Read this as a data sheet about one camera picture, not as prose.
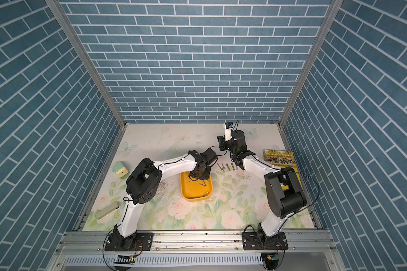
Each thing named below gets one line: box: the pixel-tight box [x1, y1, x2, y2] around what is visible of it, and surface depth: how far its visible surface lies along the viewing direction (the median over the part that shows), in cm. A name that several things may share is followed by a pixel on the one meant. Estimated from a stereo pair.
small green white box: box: [110, 161, 130, 179], surface depth 93 cm
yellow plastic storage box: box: [179, 171, 214, 202], surface depth 91 cm
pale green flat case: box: [94, 202, 121, 221], surface depth 82 cm
